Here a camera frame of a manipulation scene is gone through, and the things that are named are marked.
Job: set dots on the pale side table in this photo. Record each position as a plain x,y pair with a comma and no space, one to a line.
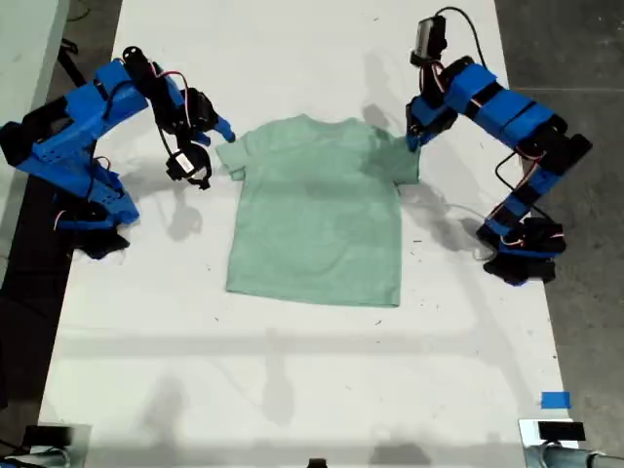
24,58

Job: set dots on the small black box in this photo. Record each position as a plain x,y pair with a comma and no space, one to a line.
46,435
560,431

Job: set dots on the grey metal plate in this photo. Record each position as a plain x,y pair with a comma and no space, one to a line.
82,451

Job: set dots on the pale blue-grey clamp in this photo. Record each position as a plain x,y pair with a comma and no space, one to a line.
44,459
560,459

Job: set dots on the small black clip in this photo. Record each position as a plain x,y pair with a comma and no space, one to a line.
317,463

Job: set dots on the white metal plate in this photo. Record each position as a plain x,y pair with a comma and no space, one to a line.
528,431

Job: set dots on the black stand leg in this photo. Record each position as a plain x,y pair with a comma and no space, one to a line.
70,66

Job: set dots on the pale green t-shirt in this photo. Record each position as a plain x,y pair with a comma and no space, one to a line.
317,219

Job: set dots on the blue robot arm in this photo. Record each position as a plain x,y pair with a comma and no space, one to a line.
507,112
73,122

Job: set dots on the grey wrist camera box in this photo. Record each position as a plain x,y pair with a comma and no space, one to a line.
428,36

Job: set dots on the blue tape strip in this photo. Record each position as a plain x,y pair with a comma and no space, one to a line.
556,400

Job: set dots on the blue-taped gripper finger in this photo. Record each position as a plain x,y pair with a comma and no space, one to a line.
225,129
203,137
412,141

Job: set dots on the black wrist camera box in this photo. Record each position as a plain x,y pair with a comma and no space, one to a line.
185,165

